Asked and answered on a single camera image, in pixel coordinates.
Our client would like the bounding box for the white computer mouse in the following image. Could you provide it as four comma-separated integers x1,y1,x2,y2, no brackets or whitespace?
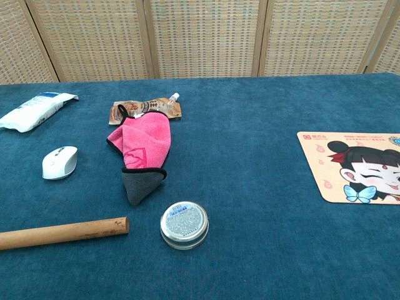
42,146,79,181

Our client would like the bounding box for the cartoon girl mouse pad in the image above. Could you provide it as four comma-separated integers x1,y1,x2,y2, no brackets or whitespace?
296,131,400,206

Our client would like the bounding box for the blue felt table cover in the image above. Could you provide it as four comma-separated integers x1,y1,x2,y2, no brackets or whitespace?
0,72,400,300

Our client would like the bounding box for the pink and grey microfibre cloth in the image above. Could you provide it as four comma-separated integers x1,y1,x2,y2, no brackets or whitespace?
106,104,173,206

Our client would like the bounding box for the brown spouted drink pouch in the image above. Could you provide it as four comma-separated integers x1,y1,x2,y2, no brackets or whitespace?
108,92,183,126

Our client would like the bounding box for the round metal tin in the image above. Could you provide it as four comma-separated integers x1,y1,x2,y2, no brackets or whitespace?
159,201,209,250

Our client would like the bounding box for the woven bamboo folding screen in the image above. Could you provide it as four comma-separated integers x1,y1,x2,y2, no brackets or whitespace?
0,0,400,84

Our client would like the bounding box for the wooden round stick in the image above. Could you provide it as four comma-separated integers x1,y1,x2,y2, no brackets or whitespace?
0,216,130,251

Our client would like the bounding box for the white plastic tissue packet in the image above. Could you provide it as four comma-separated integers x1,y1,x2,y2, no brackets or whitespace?
0,91,79,134

